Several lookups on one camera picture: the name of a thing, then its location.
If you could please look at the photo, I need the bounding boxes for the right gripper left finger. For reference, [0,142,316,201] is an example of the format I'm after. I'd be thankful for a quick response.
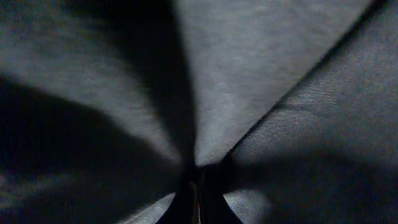
[156,182,199,224]

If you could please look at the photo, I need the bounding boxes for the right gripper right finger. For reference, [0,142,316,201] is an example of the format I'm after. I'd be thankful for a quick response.
[198,174,243,224]

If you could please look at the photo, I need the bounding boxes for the navy blue shorts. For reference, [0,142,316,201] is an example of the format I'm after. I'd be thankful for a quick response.
[1,1,397,223]

